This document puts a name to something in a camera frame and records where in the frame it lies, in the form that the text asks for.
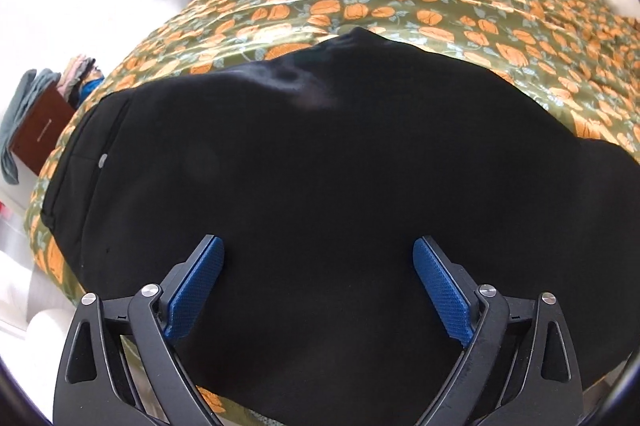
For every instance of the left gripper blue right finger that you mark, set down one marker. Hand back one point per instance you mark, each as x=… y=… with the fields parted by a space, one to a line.
x=451 y=289

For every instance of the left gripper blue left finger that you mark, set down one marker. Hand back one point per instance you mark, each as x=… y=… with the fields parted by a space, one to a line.
x=186 y=288

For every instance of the black pants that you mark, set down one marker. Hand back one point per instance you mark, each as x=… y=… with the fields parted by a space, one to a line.
x=319 y=170

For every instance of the brown wooden nightstand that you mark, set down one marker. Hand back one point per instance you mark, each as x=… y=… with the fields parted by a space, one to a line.
x=36 y=137

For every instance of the clothes pile on nightstand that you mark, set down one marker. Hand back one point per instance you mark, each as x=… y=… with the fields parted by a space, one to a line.
x=79 y=79

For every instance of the grey towel hanging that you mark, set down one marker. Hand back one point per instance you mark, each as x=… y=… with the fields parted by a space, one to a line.
x=30 y=87

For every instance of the olive orange floral bedspread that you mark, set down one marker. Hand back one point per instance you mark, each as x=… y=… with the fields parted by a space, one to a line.
x=575 y=58

